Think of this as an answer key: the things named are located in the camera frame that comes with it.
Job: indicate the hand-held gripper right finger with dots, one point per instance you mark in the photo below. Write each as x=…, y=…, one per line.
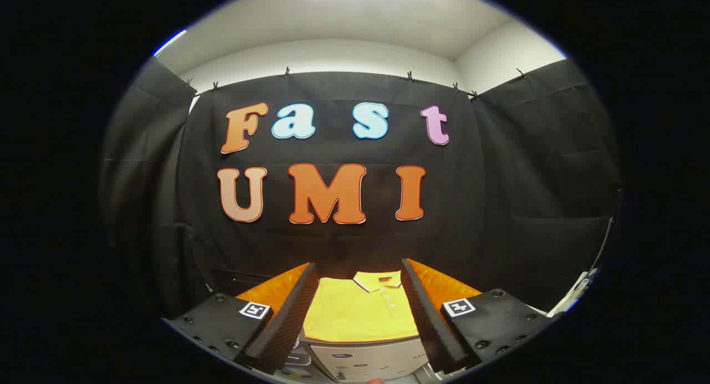
x=427, y=312

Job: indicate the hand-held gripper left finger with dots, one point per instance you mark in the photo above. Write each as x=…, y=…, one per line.
x=294, y=312

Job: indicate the yellow polo shirt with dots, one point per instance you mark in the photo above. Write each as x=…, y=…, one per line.
x=355, y=314

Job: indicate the silver washing machine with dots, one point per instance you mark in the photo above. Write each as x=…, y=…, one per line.
x=366, y=359

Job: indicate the white board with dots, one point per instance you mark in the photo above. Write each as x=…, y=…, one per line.
x=571, y=295

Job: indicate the black backdrop cloth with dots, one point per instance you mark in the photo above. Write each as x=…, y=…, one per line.
x=499, y=178

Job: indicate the ceiling light strip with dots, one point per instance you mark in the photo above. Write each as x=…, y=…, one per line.
x=168, y=43

